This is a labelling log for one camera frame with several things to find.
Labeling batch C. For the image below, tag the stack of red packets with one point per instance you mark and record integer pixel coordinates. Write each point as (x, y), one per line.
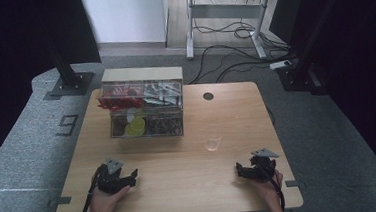
(120, 99)

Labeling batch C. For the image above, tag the person's left hand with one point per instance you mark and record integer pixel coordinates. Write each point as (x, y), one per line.
(102, 203)

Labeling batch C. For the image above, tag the dark curtain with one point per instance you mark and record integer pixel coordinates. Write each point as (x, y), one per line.
(370, 73)
(12, 64)

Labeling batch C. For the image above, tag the clear acrylic tea bag organizer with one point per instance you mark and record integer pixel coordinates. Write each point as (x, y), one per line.
(140, 75)

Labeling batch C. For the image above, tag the stack of dark brown packets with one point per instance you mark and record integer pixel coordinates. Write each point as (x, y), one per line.
(164, 125)

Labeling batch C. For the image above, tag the grey desk frame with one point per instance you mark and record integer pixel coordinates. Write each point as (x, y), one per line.
(226, 11)

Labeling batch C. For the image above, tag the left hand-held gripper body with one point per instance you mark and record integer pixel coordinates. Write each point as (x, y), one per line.
(109, 181)

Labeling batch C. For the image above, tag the stack of yellow-green round packets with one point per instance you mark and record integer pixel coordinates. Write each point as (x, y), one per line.
(136, 127)

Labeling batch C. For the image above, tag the black metal stand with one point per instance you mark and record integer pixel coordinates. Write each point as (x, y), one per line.
(70, 79)
(302, 78)

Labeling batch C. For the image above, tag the black round table grommet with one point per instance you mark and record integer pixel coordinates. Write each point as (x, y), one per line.
(208, 96)

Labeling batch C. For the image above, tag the stack of silver packets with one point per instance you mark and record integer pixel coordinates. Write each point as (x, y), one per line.
(161, 93)

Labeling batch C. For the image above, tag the pile of dark sachets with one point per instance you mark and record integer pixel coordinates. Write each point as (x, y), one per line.
(119, 127)

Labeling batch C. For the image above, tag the white power strip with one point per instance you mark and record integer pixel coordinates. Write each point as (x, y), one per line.
(280, 64)

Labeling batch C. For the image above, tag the clear plastic cup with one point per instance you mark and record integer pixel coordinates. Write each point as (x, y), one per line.
(213, 145)

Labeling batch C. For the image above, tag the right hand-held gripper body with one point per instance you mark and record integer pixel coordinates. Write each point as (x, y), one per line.
(264, 171)

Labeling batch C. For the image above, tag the person's right hand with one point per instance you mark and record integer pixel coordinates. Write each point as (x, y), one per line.
(272, 190)

